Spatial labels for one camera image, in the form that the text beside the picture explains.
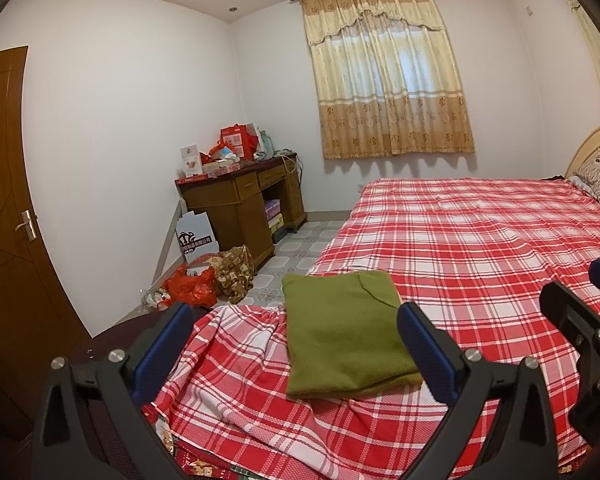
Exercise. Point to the metal door handle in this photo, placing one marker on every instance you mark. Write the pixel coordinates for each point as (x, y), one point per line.
(26, 225)

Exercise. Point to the cream wooden headboard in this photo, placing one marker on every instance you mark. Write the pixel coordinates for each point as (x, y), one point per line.
(597, 147)

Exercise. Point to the red gift bag on desk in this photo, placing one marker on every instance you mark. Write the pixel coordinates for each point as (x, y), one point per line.
(242, 140)

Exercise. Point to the brown floral patterned bag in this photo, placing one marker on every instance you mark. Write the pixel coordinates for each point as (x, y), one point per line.
(234, 273)

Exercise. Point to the stacked items in desk shelf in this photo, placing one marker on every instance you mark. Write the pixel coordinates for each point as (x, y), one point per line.
(276, 222)

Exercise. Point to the green striped knit sweater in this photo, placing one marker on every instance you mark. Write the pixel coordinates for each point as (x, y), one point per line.
(342, 338)

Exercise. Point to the brown wooden desk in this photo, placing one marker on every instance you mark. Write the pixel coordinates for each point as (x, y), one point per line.
(235, 203)

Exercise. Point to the beige patterned window curtain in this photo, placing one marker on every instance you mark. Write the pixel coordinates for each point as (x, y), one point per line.
(386, 79)

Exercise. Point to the white box on desk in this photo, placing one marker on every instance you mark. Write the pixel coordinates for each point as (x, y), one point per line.
(192, 164)

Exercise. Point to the red white plaid bed sheet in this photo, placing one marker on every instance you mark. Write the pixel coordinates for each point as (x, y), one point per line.
(472, 253)

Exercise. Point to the red plastic bag on floor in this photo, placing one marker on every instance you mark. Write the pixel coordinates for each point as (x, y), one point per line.
(196, 290)

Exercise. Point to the white printed cardboard box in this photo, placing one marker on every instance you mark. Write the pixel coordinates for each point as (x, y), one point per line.
(195, 236)

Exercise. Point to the brown wooden door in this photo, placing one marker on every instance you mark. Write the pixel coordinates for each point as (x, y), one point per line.
(37, 320)

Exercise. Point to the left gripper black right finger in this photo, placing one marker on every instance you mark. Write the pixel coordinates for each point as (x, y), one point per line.
(521, 442)

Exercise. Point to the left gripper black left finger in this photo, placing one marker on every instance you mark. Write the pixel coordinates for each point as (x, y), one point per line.
(90, 423)

